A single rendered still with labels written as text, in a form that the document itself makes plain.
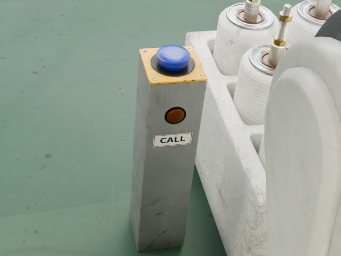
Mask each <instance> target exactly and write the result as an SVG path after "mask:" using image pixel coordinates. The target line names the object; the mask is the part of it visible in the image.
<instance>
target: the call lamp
mask: <svg viewBox="0 0 341 256"><path fill-rule="evenodd" d="M184 115H185V114H184V111H183V110H181V109H173V110H171V111H170V112H169V113H168V114H167V117H166V118H167V120H168V121H169V122H171V123H177V122H179V121H181V120H182V119H183V118H184Z"/></svg>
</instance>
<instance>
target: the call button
mask: <svg viewBox="0 0 341 256"><path fill-rule="evenodd" d="M156 58H157V61H158V62H159V63H160V65H161V66H162V67H163V68H164V69H166V70H169V71H179V70H181V69H183V68H184V67H185V66H186V65H188V64H189V62H190V53H189V51H188V50H187V49H186V48H184V47H182V46H179V45H165V46H162V47H160V48H159V49H158V50H157V56H156Z"/></svg>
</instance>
